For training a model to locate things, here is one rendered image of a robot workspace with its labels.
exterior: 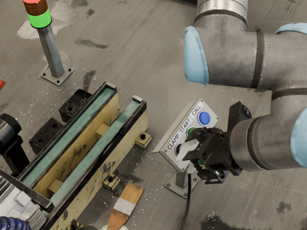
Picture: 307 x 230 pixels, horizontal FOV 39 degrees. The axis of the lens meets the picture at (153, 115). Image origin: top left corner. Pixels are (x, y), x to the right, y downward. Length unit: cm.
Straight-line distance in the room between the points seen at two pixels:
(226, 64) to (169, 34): 89
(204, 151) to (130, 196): 44
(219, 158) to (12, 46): 103
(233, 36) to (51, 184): 69
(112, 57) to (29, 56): 29
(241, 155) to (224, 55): 17
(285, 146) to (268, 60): 13
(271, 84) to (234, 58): 7
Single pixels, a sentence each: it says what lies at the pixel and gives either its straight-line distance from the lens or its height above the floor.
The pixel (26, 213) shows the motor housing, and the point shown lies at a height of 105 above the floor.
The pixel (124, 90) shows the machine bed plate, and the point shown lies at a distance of 140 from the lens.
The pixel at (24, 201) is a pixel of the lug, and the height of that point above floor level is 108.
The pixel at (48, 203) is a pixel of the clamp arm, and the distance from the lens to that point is 96.
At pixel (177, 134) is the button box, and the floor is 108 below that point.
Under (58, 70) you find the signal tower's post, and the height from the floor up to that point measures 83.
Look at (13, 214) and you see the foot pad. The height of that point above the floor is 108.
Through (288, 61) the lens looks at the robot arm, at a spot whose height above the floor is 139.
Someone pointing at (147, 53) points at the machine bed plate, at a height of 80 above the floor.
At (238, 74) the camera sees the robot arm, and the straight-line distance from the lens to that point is 69.
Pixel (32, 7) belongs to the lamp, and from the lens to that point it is 125.
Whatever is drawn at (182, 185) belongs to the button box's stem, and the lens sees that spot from 118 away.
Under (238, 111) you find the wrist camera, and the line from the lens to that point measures 85.
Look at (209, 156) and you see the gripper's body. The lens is 80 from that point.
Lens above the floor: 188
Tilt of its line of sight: 54 degrees down
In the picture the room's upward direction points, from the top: 3 degrees counter-clockwise
